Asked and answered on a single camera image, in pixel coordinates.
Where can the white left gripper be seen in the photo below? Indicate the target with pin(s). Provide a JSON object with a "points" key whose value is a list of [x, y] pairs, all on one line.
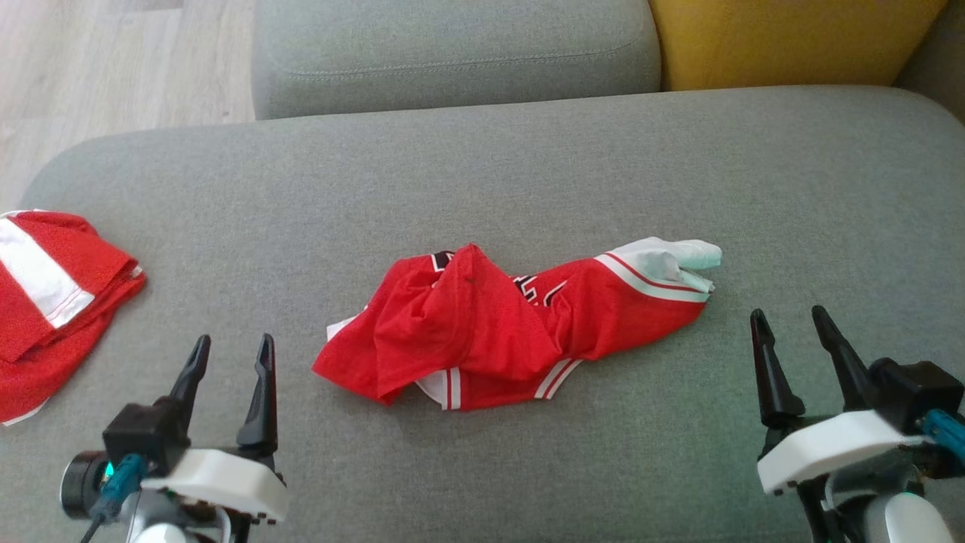
{"points": [[226, 483]]}

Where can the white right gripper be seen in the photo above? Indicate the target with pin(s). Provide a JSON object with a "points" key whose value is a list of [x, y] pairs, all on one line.
{"points": [[829, 449]]}

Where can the red shorts with white waistband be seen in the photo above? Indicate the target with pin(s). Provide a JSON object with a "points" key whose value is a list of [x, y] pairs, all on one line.
{"points": [[30, 354]]}

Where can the red basketball jersey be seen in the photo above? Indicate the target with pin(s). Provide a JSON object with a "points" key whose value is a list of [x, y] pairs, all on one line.
{"points": [[467, 332]]}

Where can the grey sofa side cushion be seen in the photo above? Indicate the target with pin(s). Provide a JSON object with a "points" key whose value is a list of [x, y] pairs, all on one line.
{"points": [[942, 68]]}

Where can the yellow sofa cushion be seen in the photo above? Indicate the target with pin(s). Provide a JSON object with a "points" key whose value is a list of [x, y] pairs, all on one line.
{"points": [[784, 38]]}

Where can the grey sofa seat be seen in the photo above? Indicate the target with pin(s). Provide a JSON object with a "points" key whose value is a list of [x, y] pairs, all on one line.
{"points": [[528, 173]]}

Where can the wide grey sofa back cushion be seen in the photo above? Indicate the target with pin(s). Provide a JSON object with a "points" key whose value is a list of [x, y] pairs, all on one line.
{"points": [[452, 53]]}

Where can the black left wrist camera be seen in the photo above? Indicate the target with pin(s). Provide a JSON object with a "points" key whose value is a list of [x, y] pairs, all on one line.
{"points": [[143, 437]]}

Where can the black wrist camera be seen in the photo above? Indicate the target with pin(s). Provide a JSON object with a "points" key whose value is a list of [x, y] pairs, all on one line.
{"points": [[920, 392], [143, 437]]}

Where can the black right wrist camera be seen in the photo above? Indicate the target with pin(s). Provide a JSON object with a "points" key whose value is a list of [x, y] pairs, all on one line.
{"points": [[920, 392]]}

